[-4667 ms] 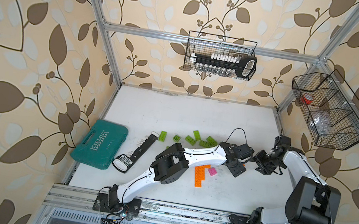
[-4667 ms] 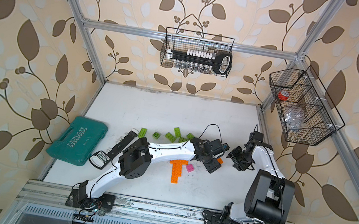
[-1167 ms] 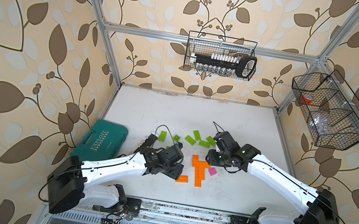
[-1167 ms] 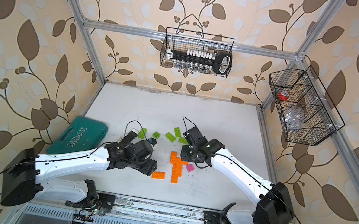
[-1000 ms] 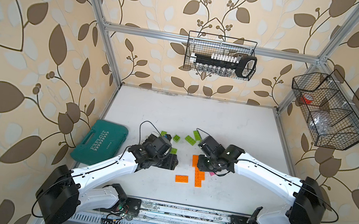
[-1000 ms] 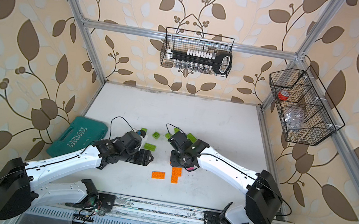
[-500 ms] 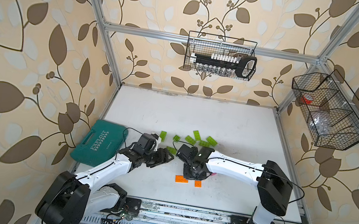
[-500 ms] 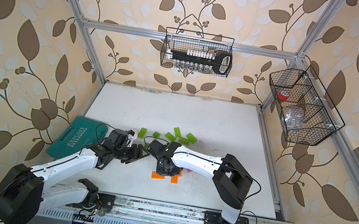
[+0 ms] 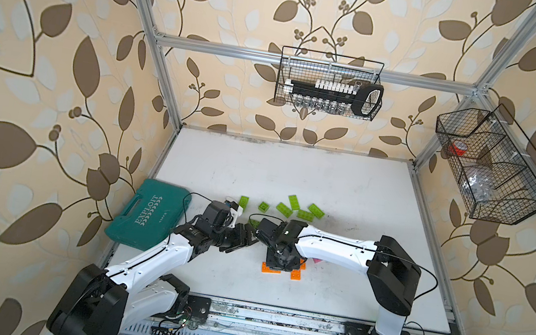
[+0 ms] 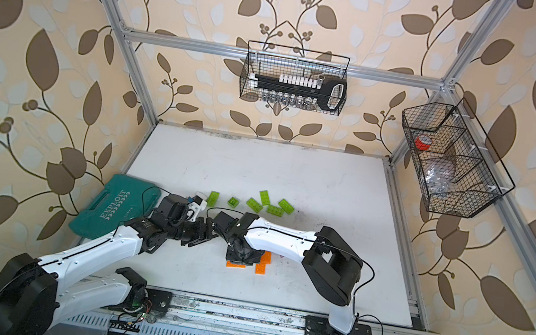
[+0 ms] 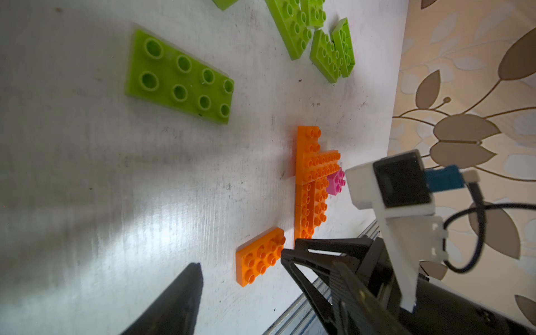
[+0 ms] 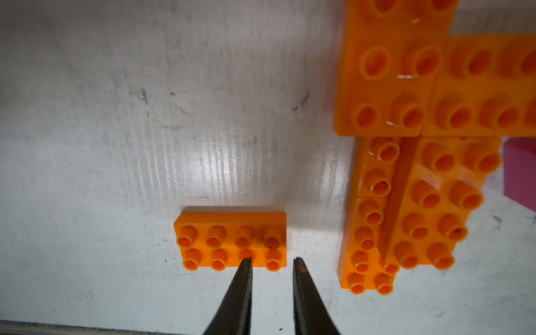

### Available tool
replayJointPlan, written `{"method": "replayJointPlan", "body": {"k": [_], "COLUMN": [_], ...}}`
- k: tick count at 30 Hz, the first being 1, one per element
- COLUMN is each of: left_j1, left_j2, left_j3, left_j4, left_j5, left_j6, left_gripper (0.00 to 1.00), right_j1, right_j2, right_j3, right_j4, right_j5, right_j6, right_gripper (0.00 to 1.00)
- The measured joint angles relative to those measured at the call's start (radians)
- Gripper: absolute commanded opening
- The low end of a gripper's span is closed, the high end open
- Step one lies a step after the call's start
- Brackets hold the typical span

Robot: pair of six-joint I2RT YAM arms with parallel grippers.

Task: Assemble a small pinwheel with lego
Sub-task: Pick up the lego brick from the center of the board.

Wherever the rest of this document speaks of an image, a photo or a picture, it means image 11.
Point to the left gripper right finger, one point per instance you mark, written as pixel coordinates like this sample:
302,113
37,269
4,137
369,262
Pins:
356,310

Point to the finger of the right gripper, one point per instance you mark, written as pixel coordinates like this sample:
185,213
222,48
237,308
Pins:
322,264
354,247

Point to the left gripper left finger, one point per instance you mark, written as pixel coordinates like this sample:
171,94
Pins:
175,310

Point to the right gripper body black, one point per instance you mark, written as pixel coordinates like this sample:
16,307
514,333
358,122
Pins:
437,311

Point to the orange brick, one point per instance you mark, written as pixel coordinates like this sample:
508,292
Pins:
319,206
307,144
256,257
303,200
319,165

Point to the pink small square brick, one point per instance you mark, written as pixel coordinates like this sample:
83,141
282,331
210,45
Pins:
336,182

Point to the green brick lower centre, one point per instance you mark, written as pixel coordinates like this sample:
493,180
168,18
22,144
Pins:
325,56

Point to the green brick upside down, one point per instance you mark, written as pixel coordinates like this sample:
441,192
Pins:
342,39

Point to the green brick tilted centre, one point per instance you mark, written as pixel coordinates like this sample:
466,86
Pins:
290,20

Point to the green brick upper centre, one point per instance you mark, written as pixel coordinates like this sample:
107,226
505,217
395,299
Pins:
315,15

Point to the green brick lower left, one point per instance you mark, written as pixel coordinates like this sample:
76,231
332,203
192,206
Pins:
166,76

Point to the small green square brick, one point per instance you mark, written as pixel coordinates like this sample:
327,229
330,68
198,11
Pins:
224,4

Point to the aluminium front rail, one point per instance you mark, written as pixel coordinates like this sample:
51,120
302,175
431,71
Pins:
300,318

